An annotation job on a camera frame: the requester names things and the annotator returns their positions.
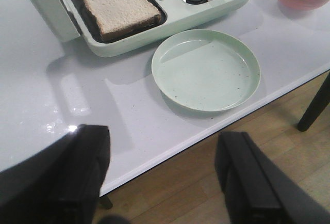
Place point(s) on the mint green breakfast maker base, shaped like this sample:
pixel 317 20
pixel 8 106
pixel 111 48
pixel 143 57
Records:
pixel 176 16

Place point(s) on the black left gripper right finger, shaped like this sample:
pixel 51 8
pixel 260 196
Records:
pixel 256 190

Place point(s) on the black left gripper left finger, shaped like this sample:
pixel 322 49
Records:
pixel 61 183

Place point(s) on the mint green round plate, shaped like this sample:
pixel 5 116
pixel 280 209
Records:
pixel 205 70

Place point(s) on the mint green hinged lid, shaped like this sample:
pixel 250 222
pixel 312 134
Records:
pixel 56 16

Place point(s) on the black table leg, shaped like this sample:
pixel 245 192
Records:
pixel 316 107

